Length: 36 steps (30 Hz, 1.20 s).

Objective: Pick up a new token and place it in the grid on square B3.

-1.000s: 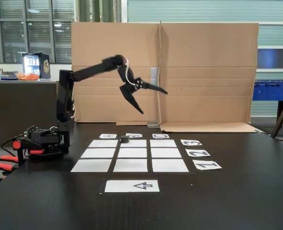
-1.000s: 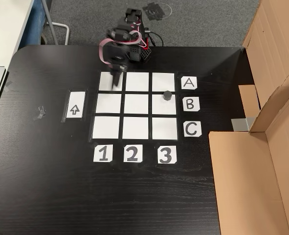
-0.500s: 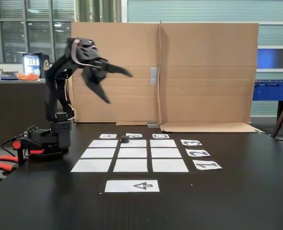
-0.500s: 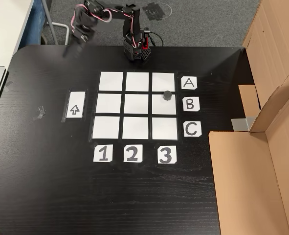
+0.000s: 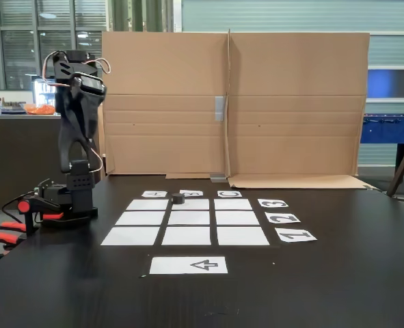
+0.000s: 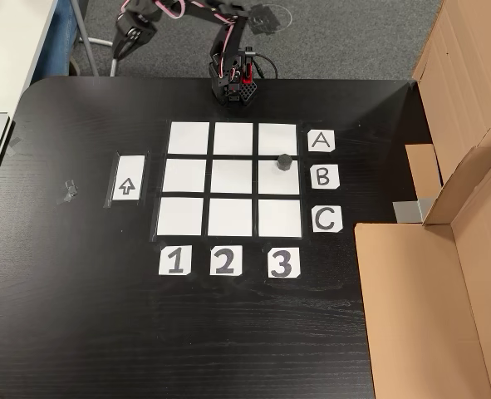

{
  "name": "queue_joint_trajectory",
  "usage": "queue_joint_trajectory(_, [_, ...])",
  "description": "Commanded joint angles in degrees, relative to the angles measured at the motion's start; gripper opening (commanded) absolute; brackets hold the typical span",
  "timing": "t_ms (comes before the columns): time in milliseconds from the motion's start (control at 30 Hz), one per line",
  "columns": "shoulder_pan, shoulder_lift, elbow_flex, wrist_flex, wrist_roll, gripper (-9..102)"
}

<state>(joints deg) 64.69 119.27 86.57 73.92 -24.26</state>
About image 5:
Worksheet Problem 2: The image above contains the black mini fridge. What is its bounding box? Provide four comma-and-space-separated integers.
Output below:
31, 75, 57, 107

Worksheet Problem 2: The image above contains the number 3 paper label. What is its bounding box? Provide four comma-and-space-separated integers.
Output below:
257, 199, 289, 208

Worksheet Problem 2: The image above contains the white arrow paper sheet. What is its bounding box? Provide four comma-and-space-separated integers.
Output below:
149, 256, 229, 275

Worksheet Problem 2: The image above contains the white red servo cable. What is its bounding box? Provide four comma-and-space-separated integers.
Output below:
42, 51, 112, 86

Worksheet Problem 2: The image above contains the number 2 paper label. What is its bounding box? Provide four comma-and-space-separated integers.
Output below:
265, 212, 301, 225

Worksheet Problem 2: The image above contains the black power cable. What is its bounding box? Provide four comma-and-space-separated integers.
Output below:
1, 193, 35, 225

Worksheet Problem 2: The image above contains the orange handled clamp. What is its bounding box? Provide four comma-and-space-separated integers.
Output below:
0, 221, 27, 263

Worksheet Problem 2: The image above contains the number 1 paper label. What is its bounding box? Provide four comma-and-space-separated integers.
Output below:
275, 228, 318, 244

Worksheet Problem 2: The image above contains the black orange table clamp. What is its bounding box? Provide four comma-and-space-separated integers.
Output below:
16, 194, 66, 236

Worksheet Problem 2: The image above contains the dark brown counter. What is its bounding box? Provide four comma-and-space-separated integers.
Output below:
0, 114, 102, 210

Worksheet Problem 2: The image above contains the orange snack bag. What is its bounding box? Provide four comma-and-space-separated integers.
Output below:
23, 104, 57, 115

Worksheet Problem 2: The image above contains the brown cardboard panel with flap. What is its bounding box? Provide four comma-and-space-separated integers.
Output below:
227, 29, 375, 190

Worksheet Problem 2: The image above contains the blue foosball table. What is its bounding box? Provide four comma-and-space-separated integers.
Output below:
360, 113, 404, 175

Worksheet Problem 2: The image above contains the white square paper sheet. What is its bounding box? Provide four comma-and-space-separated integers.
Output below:
126, 199, 170, 211
171, 199, 210, 210
100, 226, 161, 247
217, 226, 271, 247
214, 199, 254, 210
161, 226, 212, 246
115, 210, 166, 226
215, 210, 260, 226
167, 210, 211, 226

